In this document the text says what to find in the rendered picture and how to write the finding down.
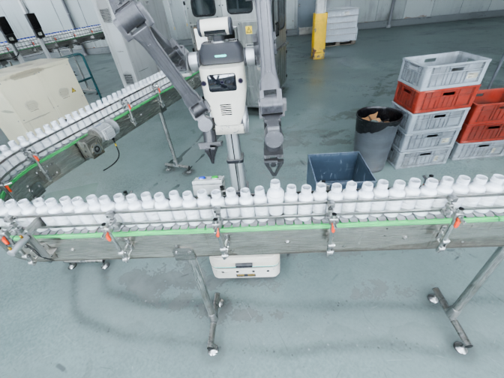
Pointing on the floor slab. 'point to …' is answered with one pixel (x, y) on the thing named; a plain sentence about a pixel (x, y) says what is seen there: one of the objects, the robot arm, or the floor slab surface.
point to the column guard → (319, 22)
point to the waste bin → (376, 135)
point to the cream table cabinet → (37, 96)
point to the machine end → (244, 34)
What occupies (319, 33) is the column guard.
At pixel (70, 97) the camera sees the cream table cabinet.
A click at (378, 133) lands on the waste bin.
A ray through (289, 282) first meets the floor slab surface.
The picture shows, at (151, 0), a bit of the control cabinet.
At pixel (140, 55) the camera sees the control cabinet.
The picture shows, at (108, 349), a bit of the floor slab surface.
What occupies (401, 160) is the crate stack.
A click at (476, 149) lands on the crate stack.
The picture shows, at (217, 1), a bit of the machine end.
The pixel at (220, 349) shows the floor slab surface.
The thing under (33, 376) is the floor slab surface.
